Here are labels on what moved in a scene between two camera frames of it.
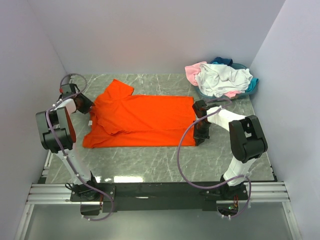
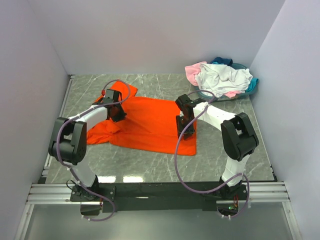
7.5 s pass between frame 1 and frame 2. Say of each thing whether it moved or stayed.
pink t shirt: stayed
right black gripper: moved
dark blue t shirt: stayed
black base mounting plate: stayed
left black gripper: moved
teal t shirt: stayed
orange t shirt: moved
